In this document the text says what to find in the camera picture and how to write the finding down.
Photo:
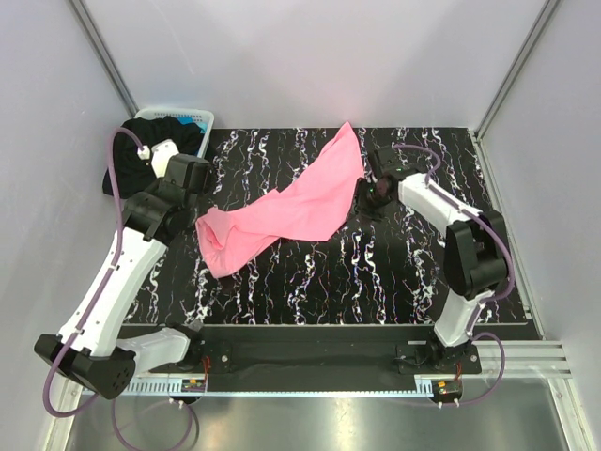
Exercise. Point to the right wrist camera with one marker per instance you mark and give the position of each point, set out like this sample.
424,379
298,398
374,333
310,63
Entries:
385,163

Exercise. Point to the right orange connector box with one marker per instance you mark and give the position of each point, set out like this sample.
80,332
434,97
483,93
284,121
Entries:
449,387

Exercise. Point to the pink t shirt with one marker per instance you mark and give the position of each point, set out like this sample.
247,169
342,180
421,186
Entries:
312,208

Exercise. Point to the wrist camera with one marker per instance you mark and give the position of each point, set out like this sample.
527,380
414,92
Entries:
385,163
189,172

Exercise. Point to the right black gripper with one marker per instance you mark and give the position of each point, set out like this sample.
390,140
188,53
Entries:
362,186

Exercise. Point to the white plastic laundry basket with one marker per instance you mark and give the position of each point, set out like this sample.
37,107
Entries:
203,119

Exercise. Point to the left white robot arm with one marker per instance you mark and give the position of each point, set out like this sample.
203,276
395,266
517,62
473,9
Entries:
88,349

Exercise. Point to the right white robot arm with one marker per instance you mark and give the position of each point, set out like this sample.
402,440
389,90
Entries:
477,264

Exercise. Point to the blue t shirt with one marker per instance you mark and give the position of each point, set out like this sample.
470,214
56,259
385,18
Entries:
187,121

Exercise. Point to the aluminium frame rail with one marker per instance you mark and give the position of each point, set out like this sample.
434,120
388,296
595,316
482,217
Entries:
526,364

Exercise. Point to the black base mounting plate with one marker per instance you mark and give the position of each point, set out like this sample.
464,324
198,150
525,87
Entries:
315,360

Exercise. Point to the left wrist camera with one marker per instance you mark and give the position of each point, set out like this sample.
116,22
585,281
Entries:
189,172

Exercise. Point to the left orange connector box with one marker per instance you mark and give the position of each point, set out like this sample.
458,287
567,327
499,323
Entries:
194,385

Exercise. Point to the orange connector box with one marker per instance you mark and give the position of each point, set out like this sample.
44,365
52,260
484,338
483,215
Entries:
194,385
449,387

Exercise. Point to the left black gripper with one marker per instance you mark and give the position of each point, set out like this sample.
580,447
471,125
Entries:
203,203

